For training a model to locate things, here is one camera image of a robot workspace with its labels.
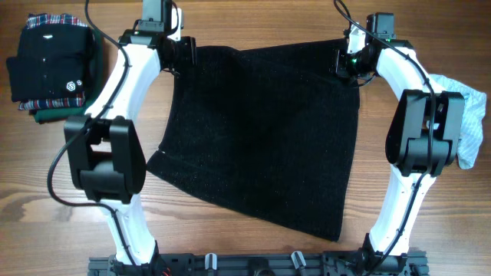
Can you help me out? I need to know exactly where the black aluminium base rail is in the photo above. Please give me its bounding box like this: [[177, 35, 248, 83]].
[[87, 251, 430, 276]]

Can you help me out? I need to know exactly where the black knit skirt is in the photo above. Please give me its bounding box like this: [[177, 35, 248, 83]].
[[147, 39, 360, 242]]

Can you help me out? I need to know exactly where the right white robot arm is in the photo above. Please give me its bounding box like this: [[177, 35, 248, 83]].
[[336, 38, 464, 275]]

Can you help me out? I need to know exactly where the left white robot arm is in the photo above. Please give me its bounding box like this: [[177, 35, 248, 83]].
[[64, 30, 196, 275]]

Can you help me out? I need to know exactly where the light blue striped cloth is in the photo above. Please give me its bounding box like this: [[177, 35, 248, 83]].
[[430, 74, 487, 169]]

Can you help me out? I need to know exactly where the plaid folded shirt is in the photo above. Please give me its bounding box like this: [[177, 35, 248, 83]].
[[21, 13, 87, 110]]

